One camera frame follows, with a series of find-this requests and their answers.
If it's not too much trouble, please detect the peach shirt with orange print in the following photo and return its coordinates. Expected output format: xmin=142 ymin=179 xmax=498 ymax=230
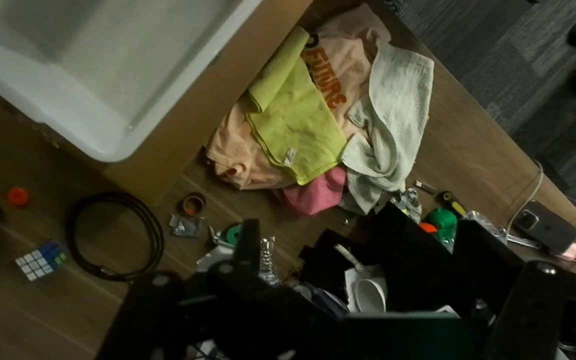
xmin=204 ymin=1 xmax=394 ymax=192

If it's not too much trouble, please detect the yellow-green cloth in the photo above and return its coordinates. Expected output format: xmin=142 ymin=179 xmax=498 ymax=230
xmin=247 ymin=24 xmax=348 ymax=188

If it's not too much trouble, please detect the white cloth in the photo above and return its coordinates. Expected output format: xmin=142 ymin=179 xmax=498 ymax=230
xmin=338 ymin=40 xmax=437 ymax=215

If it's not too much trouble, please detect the small brown tape roll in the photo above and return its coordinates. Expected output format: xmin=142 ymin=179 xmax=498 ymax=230
xmin=181 ymin=189 xmax=209 ymax=218

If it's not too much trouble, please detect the yellow and black tool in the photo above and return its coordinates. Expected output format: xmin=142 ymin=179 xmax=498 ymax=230
xmin=434 ymin=188 xmax=468 ymax=218

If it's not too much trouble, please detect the green plastic object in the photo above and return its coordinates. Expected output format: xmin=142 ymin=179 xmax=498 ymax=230
xmin=425 ymin=205 xmax=463 ymax=251

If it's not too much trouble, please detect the white plastic bin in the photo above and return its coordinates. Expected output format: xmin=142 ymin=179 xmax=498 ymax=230
xmin=0 ymin=0 xmax=264 ymax=163

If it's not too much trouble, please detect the pink cloth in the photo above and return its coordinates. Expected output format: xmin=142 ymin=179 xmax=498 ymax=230
xmin=279 ymin=165 xmax=351 ymax=218

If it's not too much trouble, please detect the white rounded object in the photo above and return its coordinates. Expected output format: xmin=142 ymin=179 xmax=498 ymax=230
xmin=345 ymin=261 xmax=390 ymax=315

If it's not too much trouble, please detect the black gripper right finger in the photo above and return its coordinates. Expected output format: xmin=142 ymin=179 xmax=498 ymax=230
xmin=485 ymin=257 xmax=567 ymax=360

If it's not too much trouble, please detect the silver foil wrapper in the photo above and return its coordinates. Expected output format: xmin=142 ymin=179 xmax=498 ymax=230
xmin=169 ymin=214 xmax=204 ymax=239

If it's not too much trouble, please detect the Rubik's cube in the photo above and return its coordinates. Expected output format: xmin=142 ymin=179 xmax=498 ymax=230
xmin=14 ymin=239 xmax=70 ymax=283

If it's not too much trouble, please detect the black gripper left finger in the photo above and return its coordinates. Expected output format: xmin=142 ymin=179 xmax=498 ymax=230
xmin=97 ymin=268 xmax=186 ymax=360

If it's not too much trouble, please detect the black smartphone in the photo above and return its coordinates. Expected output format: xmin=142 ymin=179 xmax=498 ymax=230
xmin=515 ymin=200 xmax=576 ymax=257

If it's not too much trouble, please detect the white plastic packet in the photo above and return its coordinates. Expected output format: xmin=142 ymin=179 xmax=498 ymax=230
xmin=195 ymin=242 xmax=236 ymax=274

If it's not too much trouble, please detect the black coiled cable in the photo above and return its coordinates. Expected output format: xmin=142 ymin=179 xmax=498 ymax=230
xmin=67 ymin=189 xmax=169 ymax=283

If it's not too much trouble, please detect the small green roll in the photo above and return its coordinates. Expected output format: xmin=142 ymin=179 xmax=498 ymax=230
xmin=220 ymin=221 xmax=245 ymax=248

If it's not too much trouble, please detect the black storage case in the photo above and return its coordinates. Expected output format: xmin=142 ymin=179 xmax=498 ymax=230
xmin=297 ymin=202 xmax=526 ymax=360

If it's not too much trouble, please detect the clear plastic water bottle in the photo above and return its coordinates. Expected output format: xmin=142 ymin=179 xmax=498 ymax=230
xmin=257 ymin=233 xmax=283 ymax=287

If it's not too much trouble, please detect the red bottle cap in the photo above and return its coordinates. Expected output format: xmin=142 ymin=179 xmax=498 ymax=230
xmin=4 ymin=186 xmax=33 ymax=208

